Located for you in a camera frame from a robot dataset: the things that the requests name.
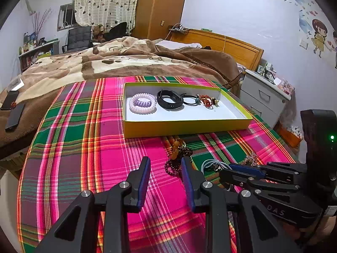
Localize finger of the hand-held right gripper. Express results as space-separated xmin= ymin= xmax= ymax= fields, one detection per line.
xmin=229 ymin=161 xmax=308 ymax=183
xmin=218 ymin=170 xmax=301 ymax=197

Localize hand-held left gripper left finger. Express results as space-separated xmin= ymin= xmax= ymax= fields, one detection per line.
xmin=34 ymin=157 xmax=152 ymax=253

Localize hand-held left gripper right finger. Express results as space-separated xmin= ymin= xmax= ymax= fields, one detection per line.
xmin=181 ymin=156 xmax=303 ymax=253

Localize clear crystal bead bracelet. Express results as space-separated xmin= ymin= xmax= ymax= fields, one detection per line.
xmin=243 ymin=152 xmax=260 ymax=167

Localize white cord bracelet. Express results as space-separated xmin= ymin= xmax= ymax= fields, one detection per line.
xmin=201 ymin=159 xmax=232 ymax=176

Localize dark bead bracelet amber charm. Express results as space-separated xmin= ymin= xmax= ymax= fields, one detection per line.
xmin=164 ymin=138 xmax=193 ymax=177

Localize yellow cardboard box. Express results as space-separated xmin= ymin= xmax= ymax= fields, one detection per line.
xmin=123 ymin=82 xmax=255 ymax=139

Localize white spiral hair tie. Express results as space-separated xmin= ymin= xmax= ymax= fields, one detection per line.
xmin=128 ymin=92 xmax=158 ymax=114

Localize red knot hair tie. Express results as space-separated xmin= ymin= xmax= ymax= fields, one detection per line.
xmin=199 ymin=94 xmax=214 ymax=109

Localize purple spiral hair tie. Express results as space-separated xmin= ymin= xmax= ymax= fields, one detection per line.
xmin=134 ymin=97 xmax=153 ymax=108

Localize black wristband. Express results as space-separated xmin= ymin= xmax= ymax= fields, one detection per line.
xmin=156 ymin=90 xmax=184 ymax=110

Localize black hair tie teal bead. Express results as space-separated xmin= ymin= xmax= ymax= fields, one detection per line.
xmin=180 ymin=93 xmax=201 ymax=106

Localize orange wooden cabinet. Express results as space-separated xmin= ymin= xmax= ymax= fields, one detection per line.
xmin=276 ymin=125 xmax=302 ymax=148

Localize small printed box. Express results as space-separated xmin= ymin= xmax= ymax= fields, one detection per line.
xmin=275 ymin=78 xmax=295 ymax=95

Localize pink green plaid cloth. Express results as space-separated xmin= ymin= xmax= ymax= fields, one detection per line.
xmin=17 ymin=76 xmax=297 ymax=253

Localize white nightstand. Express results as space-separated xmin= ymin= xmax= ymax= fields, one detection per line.
xmin=240 ymin=69 xmax=292 ymax=129

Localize eyeglasses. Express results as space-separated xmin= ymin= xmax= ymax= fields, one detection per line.
xmin=259 ymin=66 xmax=275 ymax=81

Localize wooden bed headboard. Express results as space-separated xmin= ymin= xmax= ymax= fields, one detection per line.
xmin=170 ymin=29 xmax=264 ymax=71

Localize wooden bed with brown blanket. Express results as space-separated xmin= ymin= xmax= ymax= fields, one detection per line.
xmin=0 ymin=36 xmax=241 ymax=153

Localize white pillow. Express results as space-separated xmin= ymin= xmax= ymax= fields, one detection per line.
xmin=155 ymin=39 xmax=203 ymax=50

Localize black smartphone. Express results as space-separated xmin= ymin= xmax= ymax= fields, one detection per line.
xmin=5 ymin=103 xmax=26 ymax=132

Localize power strip with chargers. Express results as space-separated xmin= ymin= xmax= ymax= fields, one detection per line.
xmin=168 ymin=24 xmax=189 ymax=33

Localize dark cloth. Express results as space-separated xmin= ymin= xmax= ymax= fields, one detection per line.
xmin=104 ymin=22 xmax=128 ymax=40

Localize brown teddy bear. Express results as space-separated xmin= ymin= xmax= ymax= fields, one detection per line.
xmin=92 ymin=24 xmax=106 ymax=43

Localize dark smartphone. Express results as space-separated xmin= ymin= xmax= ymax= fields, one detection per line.
xmin=0 ymin=90 xmax=20 ymax=110

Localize black office chair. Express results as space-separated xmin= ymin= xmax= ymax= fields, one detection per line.
xmin=62 ymin=26 xmax=94 ymax=53

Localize white desk shelf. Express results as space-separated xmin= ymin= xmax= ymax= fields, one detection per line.
xmin=18 ymin=41 xmax=60 ymax=73

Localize wooden wardrobe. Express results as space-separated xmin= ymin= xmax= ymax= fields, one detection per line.
xmin=132 ymin=0 xmax=190 ymax=40

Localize window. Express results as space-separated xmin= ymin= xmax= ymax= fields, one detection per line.
xmin=57 ymin=3 xmax=77 ymax=31

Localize heart print curtain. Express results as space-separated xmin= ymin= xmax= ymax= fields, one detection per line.
xmin=73 ymin=0 xmax=141 ymax=29

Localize dried branches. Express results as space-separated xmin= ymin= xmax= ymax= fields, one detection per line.
xmin=31 ymin=9 xmax=52 ymax=41

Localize cartoon children wall sticker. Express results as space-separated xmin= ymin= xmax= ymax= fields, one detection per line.
xmin=299 ymin=18 xmax=337 ymax=69

